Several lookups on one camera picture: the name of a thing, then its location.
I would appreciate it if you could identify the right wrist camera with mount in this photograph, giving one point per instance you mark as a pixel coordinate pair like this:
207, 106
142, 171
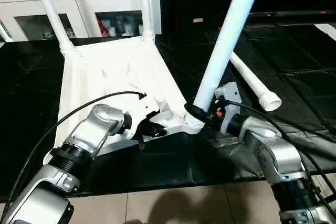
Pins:
228, 95

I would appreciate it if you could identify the dark rounded object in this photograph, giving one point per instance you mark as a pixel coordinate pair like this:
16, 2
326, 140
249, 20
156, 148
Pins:
135, 222

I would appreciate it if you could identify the small red bottle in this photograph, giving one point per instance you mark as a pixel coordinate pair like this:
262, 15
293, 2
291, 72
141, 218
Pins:
104, 27

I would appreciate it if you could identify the long black bar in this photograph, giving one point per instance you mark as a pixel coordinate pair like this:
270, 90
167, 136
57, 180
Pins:
294, 15

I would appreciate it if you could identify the white glass-door cabinet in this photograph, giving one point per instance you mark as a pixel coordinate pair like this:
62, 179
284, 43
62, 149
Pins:
89, 3

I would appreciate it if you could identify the white plastic table top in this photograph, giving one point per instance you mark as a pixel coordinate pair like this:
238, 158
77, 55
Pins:
105, 72

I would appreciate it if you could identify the black work mat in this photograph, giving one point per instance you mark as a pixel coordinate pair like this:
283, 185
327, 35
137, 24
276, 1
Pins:
252, 145

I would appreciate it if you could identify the flat white board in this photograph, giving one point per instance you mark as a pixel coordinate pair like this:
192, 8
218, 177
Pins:
326, 30

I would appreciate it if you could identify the white plastic table leg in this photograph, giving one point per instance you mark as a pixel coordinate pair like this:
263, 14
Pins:
254, 80
145, 3
52, 9
226, 40

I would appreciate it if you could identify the small brown tag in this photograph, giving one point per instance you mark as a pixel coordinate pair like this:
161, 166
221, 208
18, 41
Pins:
198, 20

